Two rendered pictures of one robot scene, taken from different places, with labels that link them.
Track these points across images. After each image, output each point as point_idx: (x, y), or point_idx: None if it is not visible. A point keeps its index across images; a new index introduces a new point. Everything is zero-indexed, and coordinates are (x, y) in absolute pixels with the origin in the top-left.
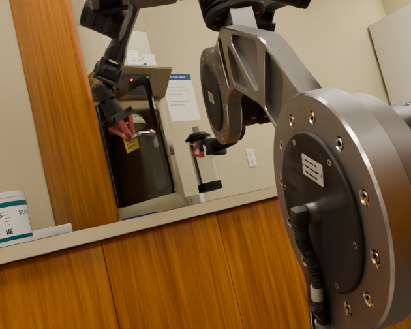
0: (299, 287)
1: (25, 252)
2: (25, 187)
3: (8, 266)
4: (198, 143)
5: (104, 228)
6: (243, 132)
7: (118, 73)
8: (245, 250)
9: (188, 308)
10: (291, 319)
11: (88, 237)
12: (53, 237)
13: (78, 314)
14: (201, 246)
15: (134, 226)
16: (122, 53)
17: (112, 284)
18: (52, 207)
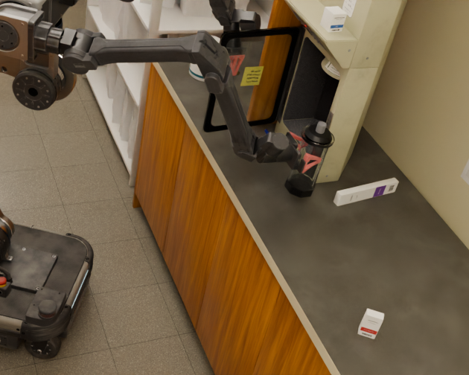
0: (245, 323)
1: (163, 79)
2: None
3: None
4: (286, 135)
5: (182, 107)
6: (234, 152)
7: (214, 16)
8: (231, 236)
9: (198, 205)
10: (231, 321)
11: (176, 102)
12: (170, 84)
13: (173, 132)
14: (215, 188)
15: (189, 123)
16: (209, 3)
17: (183, 140)
18: None
